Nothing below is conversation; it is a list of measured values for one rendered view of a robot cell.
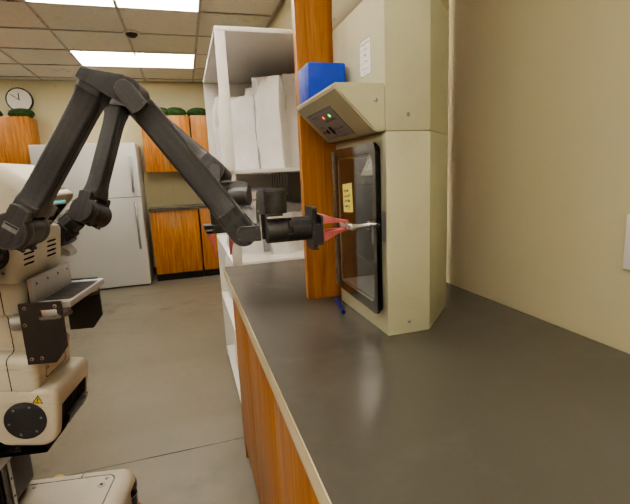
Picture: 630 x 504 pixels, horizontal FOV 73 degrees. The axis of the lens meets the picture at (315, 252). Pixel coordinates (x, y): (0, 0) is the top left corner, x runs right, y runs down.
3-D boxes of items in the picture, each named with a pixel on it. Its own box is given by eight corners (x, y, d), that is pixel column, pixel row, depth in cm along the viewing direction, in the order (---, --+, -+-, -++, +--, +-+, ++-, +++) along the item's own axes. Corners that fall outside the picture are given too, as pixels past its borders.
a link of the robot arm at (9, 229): (100, 61, 95) (81, 46, 85) (156, 95, 97) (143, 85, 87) (8, 233, 98) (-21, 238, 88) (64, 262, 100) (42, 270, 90)
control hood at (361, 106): (335, 143, 122) (334, 107, 121) (386, 131, 92) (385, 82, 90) (297, 144, 119) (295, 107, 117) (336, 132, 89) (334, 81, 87)
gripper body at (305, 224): (319, 206, 98) (288, 208, 96) (321, 249, 100) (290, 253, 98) (311, 205, 105) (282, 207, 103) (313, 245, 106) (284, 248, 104)
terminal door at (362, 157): (340, 285, 129) (336, 150, 122) (381, 316, 100) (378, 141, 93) (338, 285, 129) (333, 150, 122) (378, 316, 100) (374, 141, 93)
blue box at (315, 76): (333, 106, 119) (332, 72, 117) (346, 99, 110) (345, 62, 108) (299, 106, 116) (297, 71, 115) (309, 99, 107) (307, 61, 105)
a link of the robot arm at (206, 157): (137, 114, 144) (118, 98, 133) (148, 102, 144) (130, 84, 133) (225, 191, 135) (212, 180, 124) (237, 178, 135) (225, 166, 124)
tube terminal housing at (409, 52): (413, 290, 138) (412, 35, 124) (478, 321, 107) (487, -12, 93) (341, 299, 131) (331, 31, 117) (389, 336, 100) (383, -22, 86)
